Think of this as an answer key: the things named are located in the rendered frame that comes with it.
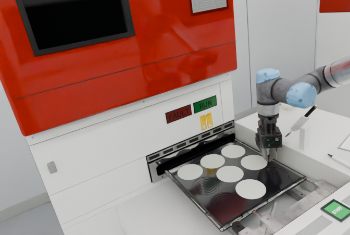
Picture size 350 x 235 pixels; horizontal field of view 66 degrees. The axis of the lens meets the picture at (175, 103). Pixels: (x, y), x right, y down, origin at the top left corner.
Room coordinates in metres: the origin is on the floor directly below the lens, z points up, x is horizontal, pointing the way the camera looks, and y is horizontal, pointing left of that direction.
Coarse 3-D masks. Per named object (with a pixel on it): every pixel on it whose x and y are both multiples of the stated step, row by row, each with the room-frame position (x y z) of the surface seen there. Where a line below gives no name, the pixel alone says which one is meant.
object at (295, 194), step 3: (294, 189) 0.75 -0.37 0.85; (288, 192) 0.75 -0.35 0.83; (291, 192) 0.74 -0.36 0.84; (294, 192) 0.73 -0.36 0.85; (297, 192) 0.73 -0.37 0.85; (300, 192) 0.73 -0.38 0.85; (291, 195) 0.74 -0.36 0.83; (294, 195) 0.73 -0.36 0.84; (297, 195) 0.72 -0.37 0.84; (300, 195) 0.71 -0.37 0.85; (303, 195) 0.71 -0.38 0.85; (306, 195) 0.71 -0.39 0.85; (294, 198) 0.73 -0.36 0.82; (297, 198) 0.72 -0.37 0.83; (300, 198) 0.71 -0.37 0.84
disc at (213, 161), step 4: (204, 156) 0.96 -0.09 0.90; (208, 156) 0.96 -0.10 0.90; (212, 156) 0.95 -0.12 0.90; (216, 156) 0.95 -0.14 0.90; (220, 156) 0.94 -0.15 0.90; (204, 160) 0.93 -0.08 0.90; (208, 160) 0.93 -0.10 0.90; (212, 160) 0.92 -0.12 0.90; (216, 160) 0.92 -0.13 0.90; (220, 160) 0.92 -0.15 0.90; (224, 160) 0.91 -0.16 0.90; (204, 164) 0.91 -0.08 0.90; (208, 164) 0.90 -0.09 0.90; (212, 164) 0.90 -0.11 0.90; (216, 164) 0.89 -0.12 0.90; (220, 164) 0.89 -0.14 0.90
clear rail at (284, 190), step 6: (300, 180) 0.73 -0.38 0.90; (288, 186) 0.71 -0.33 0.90; (294, 186) 0.71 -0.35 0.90; (282, 192) 0.68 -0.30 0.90; (270, 198) 0.67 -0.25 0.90; (276, 198) 0.67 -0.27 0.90; (258, 204) 0.65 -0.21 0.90; (264, 204) 0.65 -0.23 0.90; (252, 210) 0.63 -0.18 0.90; (240, 216) 0.61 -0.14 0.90; (246, 216) 0.62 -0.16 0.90; (228, 222) 0.60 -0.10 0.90; (222, 228) 0.58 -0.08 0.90; (228, 228) 0.59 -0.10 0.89
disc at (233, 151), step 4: (224, 148) 1.00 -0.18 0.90; (228, 148) 1.00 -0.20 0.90; (232, 148) 0.99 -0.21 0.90; (236, 148) 0.99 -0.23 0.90; (240, 148) 0.98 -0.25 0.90; (224, 152) 0.97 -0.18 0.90; (228, 152) 0.97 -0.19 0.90; (232, 152) 0.96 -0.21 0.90; (236, 152) 0.96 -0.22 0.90; (240, 152) 0.95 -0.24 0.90; (244, 152) 0.95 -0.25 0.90; (228, 156) 0.94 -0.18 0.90; (232, 156) 0.93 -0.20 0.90; (236, 156) 0.93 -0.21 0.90; (240, 156) 0.92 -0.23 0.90
